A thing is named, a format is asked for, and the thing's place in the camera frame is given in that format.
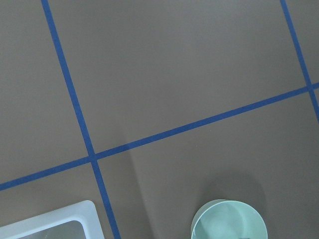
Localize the mint green bowl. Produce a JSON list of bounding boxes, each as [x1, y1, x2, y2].
[[191, 199, 268, 239]]

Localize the clear plastic storage box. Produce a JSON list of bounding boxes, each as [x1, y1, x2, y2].
[[0, 200, 104, 239]]

